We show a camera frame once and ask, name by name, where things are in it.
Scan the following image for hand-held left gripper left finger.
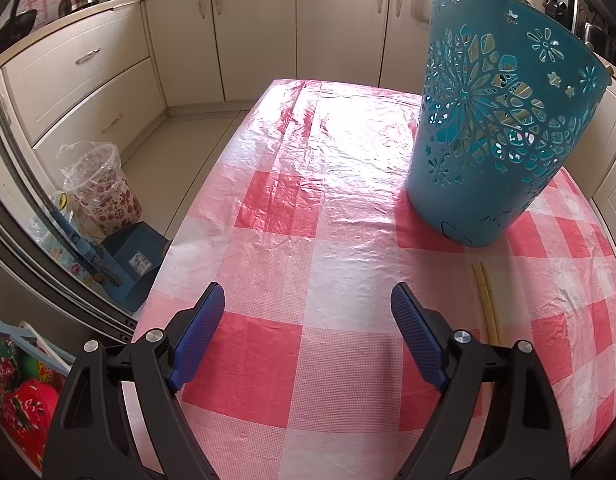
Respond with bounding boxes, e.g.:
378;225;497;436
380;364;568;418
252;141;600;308
41;281;226;480

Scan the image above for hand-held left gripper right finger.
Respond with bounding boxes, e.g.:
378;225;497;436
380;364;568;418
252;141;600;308
390;281;573;480

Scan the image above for pale yellow chopstick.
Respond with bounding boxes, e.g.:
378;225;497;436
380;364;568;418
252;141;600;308
470;263;495;346
479;261;505;347

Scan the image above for blue perforated plastic basket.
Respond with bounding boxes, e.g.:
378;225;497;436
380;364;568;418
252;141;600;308
405;0;614;248

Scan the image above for blue dustpan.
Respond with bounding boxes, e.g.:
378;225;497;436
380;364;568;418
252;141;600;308
100;221;172;312

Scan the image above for pink checkered plastic tablecloth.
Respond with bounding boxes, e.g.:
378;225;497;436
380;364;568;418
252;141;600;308
123;79;616;480

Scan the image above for floral trash bin with bag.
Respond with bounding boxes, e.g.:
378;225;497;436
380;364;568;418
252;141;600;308
62;141;144;239

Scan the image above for red floral cloth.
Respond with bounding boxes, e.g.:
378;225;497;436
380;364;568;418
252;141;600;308
0;339;60;468

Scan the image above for cream kitchen cabinets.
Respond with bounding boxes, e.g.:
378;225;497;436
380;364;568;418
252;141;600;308
0;0;616;241

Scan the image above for black wok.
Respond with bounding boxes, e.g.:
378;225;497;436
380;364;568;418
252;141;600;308
0;0;40;58

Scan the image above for blue broom handle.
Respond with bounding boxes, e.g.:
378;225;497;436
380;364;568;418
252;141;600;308
47;192;125;287

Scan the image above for grey sliding door frame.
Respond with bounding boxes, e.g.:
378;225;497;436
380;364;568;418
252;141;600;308
0;35;139;348

